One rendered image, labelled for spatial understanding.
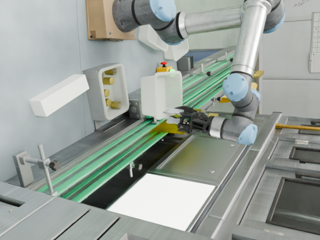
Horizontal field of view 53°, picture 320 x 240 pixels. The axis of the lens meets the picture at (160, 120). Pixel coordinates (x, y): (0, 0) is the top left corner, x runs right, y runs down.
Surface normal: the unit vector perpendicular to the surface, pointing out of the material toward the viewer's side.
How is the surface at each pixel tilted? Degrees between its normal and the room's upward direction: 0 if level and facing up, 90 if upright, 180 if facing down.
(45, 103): 0
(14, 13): 0
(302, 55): 90
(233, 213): 90
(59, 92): 0
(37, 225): 90
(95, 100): 90
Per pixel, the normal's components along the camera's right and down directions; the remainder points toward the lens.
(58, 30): 0.87, 0.07
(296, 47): -0.48, 0.33
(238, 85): -0.46, -0.34
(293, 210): -0.11, -0.94
